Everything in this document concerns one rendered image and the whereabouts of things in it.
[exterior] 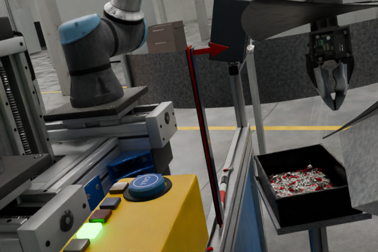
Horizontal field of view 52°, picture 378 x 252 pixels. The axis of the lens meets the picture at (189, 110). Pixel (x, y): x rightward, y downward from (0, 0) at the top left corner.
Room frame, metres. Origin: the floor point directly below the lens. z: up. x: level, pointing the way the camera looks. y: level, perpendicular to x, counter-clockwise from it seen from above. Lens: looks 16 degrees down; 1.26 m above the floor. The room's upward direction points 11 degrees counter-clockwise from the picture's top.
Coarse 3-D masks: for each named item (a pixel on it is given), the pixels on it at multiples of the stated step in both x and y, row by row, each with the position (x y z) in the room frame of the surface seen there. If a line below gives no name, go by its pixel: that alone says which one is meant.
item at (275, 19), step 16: (256, 0) 0.46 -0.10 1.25; (272, 0) 0.46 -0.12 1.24; (288, 0) 0.46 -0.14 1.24; (256, 16) 0.54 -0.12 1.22; (272, 16) 0.55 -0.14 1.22; (288, 16) 0.56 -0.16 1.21; (304, 16) 0.57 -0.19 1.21; (320, 16) 0.59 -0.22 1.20; (256, 32) 0.63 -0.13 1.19; (272, 32) 0.64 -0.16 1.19
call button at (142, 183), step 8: (144, 176) 0.41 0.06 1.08; (152, 176) 0.40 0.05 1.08; (160, 176) 0.40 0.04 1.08; (136, 184) 0.39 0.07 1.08; (144, 184) 0.39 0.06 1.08; (152, 184) 0.38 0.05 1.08; (160, 184) 0.38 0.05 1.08; (136, 192) 0.38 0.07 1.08; (144, 192) 0.37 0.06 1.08; (152, 192) 0.38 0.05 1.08
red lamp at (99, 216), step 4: (96, 212) 0.35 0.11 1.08; (100, 212) 0.35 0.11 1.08; (104, 212) 0.35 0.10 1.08; (108, 212) 0.35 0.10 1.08; (92, 216) 0.35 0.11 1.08; (96, 216) 0.34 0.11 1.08; (100, 216) 0.34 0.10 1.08; (104, 216) 0.34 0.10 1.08; (108, 216) 0.35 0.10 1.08; (92, 220) 0.34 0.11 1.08; (96, 220) 0.34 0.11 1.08; (100, 220) 0.34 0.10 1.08; (104, 220) 0.34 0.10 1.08
